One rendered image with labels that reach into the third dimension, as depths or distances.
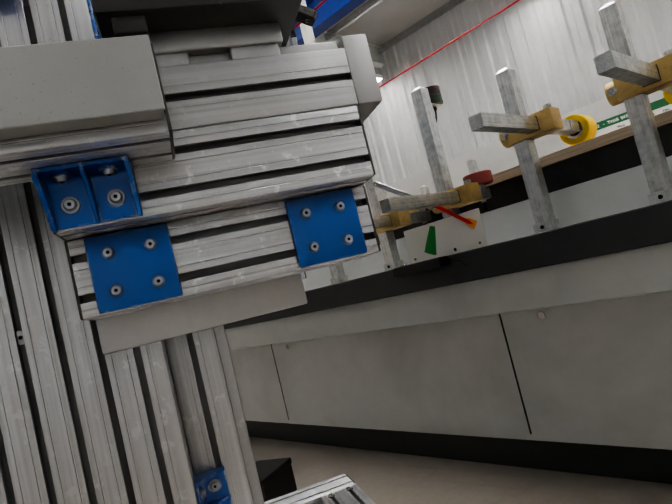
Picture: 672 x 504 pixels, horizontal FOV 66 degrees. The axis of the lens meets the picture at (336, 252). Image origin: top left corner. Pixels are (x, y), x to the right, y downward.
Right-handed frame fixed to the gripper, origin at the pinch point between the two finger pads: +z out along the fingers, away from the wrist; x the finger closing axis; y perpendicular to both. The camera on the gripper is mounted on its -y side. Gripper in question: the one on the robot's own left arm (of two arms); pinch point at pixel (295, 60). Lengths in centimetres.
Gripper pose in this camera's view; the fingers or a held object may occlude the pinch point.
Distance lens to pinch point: 150.5
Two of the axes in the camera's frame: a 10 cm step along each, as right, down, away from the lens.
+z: 2.4, 9.7, -0.6
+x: 2.7, -1.3, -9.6
